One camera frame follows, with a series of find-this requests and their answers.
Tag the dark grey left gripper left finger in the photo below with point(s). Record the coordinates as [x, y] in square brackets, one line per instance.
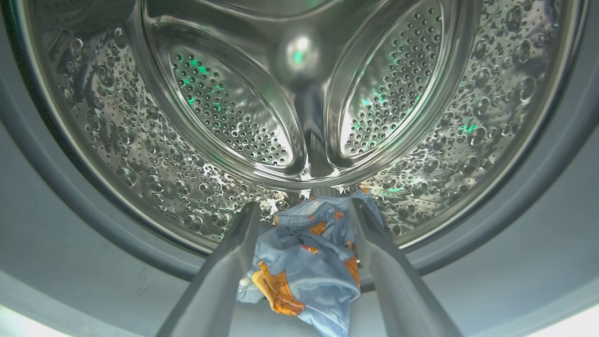
[220, 281]

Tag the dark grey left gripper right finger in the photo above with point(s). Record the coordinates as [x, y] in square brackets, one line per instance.
[393, 281]

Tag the blue bear-print garment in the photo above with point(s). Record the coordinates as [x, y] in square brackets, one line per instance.
[304, 271]

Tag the white front-load washing machine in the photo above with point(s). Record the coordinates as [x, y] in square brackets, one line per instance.
[70, 290]

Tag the grey rubber door seal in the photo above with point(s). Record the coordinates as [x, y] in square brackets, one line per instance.
[56, 206]

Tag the steel perforated washer drum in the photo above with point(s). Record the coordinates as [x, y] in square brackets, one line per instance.
[224, 103]

